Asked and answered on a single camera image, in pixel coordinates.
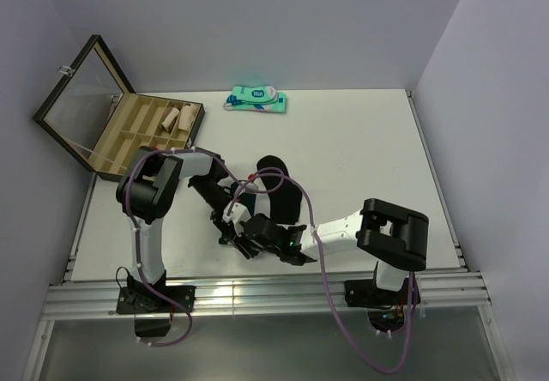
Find aluminium frame rail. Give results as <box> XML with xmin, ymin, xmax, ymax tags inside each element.
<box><xmin>40</xmin><ymin>270</ymin><xmax>492</xmax><ymax>321</ymax></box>

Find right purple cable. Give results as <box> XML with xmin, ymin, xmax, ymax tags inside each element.
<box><xmin>229</xmin><ymin>170</ymin><xmax>419</xmax><ymax>374</ymax></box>

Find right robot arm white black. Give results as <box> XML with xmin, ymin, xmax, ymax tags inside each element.
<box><xmin>235</xmin><ymin>198</ymin><xmax>429</xmax><ymax>304</ymax></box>

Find dark green patterned sock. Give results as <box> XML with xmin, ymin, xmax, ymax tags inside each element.
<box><xmin>217</xmin><ymin>183</ymin><xmax>258</xmax><ymax>247</ymax></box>

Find mint green folded socks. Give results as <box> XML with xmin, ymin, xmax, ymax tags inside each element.
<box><xmin>223</xmin><ymin>86</ymin><xmax>287</xmax><ymax>113</ymax></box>

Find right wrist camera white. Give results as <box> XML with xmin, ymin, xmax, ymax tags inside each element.
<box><xmin>222</xmin><ymin>203</ymin><xmax>251</xmax><ymax>237</ymax></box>

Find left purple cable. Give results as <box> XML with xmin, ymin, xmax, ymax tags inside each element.
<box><xmin>124</xmin><ymin>148</ymin><xmax>241</xmax><ymax>348</ymax></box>

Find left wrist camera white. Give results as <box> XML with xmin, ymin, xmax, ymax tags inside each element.
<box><xmin>241</xmin><ymin>173</ymin><xmax>259</xmax><ymax>195</ymax></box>

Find beige rolled sock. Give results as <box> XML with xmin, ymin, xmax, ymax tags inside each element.
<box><xmin>178</xmin><ymin>104</ymin><xmax>197</xmax><ymax>131</ymax></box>
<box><xmin>160</xmin><ymin>107</ymin><xmax>180</xmax><ymax>132</ymax></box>

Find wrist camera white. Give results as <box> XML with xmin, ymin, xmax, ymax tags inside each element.
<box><xmin>222</xmin><ymin>203</ymin><xmax>251</xmax><ymax>237</ymax></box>
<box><xmin>241</xmin><ymin>173</ymin><xmax>259</xmax><ymax>195</ymax></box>

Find black wooden organizer box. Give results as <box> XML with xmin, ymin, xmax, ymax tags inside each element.
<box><xmin>33</xmin><ymin>34</ymin><xmax>205</xmax><ymax>182</ymax></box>

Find black sock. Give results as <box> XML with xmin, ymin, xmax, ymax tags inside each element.
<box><xmin>256</xmin><ymin>155</ymin><xmax>302</xmax><ymax>225</ymax></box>

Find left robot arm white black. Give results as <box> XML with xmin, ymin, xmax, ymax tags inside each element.
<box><xmin>116</xmin><ymin>147</ymin><xmax>232</xmax><ymax>311</ymax></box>

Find beige rolled sock right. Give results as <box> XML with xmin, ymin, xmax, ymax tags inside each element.
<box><xmin>178</xmin><ymin>104</ymin><xmax>197</xmax><ymax>131</ymax></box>

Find purple cable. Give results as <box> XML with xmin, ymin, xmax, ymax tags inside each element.
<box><xmin>124</xmin><ymin>148</ymin><xmax>241</xmax><ymax>348</ymax></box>
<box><xmin>229</xmin><ymin>170</ymin><xmax>419</xmax><ymax>374</ymax></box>

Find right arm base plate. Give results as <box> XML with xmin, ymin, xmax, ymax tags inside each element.
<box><xmin>344</xmin><ymin>278</ymin><xmax>421</xmax><ymax>309</ymax></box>

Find beige rolled sock left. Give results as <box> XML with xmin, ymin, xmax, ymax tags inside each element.
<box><xmin>160</xmin><ymin>107</ymin><xmax>180</xmax><ymax>132</ymax></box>

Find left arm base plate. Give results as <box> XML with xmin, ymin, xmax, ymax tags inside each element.
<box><xmin>116</xmin><ymin>286</ymin><xmax>196</xmax><ymax>315</ymax></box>

